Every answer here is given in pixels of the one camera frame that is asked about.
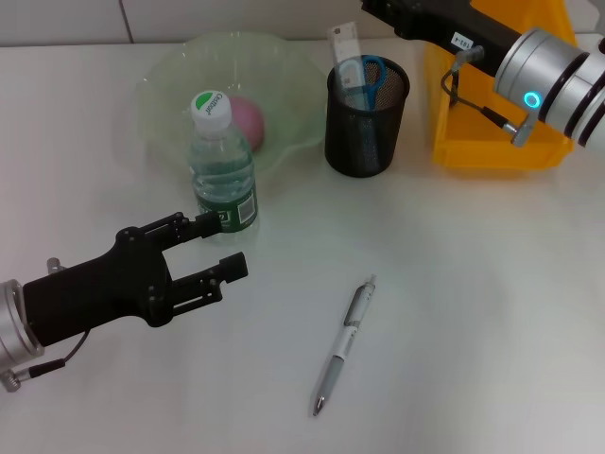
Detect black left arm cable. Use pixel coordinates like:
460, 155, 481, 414
0, 256, 92, 394

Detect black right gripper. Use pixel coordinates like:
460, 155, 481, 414
361, 0, 527, 78

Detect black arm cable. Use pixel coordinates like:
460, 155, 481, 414
440, 44, 539, 148
0, 256, 92, 394

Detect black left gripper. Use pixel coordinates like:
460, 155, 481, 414
22, 212, 250, 349

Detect green glass fruit plate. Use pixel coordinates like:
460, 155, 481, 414
135, 31, 328, 184

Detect black mesh pen holder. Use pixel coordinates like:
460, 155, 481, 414
324, 55, 411, 179

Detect blue scissors with sheath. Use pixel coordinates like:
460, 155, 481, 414
336, 55, 388, 114

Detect yellow plastic bin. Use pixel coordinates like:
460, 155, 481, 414
423, 0, 579, 170

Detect transparent plastic ruler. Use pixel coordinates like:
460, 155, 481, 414
327, 21, 369, 113

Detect clear water bottle green label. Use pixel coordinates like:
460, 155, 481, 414
187, 89, 261, 245

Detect white grey ballpoint pen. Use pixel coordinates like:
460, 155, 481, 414
311, 273, 379, 419

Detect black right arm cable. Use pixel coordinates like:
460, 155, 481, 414
440, 44, 539, 148

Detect pink peach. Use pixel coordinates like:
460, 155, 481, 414
229, 96, 266, 153

